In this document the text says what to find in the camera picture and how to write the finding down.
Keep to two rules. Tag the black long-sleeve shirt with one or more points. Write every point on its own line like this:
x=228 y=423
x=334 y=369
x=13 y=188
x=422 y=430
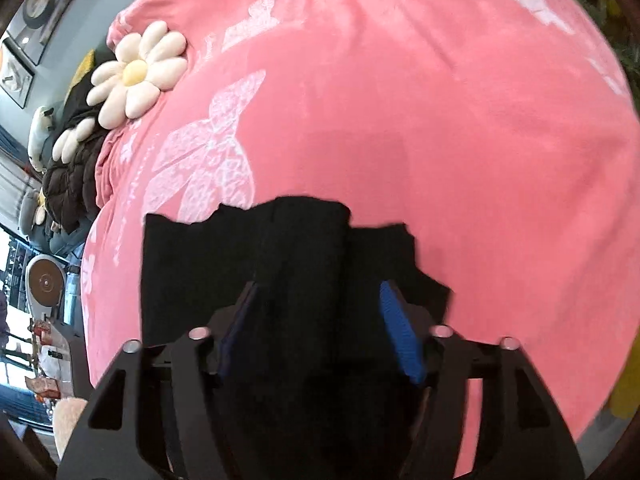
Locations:
x=314 y=388

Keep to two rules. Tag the pink fleece blanket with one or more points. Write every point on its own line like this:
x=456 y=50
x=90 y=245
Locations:
x=501 y=132

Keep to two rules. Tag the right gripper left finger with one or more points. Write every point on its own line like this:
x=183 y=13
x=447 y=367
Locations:
x=165 y=412

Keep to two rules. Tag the round wooden speaker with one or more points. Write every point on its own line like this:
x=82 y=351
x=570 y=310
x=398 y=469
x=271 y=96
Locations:
x=45 y=287

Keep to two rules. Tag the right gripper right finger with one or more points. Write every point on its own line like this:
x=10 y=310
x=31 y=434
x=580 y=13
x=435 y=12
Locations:
x=485 y=401

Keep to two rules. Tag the small white daisy pillow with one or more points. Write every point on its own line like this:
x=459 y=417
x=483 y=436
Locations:
x=70 y=140

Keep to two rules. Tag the white plush penguin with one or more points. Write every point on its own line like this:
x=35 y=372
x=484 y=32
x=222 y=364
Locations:
x=40 y=129

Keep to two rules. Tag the cream fluffy rug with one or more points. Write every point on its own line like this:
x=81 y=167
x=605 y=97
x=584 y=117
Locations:
x=66 y=415

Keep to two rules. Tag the yellow toy object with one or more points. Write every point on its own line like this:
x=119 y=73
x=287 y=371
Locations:
x=625 y=397

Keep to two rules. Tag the large white daisy pillow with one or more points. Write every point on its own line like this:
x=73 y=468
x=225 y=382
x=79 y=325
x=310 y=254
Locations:
x=145 y=66

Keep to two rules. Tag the yellow black cushion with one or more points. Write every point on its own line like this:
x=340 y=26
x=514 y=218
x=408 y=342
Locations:
x=75 y=104

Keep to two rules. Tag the dark brown puffer jacket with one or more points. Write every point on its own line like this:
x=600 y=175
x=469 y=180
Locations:
x=69 y=190

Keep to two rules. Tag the framed wall picture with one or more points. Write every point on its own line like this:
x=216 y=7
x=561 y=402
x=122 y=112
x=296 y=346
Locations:
x=33 y=25

